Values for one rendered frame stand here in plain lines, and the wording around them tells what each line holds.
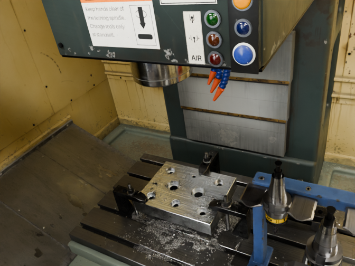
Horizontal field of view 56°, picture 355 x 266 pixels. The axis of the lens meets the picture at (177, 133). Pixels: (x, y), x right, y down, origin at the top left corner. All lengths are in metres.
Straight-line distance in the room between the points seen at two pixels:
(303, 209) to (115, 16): 0.55
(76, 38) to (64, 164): 1.20
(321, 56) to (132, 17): 0.78
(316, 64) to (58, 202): 1.27
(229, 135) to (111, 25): 0.93
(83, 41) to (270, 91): 0.78
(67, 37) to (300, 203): 0.61
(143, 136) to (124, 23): 1.67
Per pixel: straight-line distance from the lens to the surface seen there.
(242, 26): 0.51
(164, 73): 0.80
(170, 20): 0.57
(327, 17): 1.20
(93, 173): 1.82
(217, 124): 1.45
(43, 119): 1.92
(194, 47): 0.56
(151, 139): 2.20
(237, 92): 1.33
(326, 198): 0.81
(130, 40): 0.63
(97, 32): 0.67
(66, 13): 0.71
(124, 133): 2.33
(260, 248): 1.01
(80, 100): 2.09
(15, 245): 1.63
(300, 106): 1.33
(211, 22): 0.53
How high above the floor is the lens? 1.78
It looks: 33 degrees down
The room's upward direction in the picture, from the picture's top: 9 degrees counter-clockwise
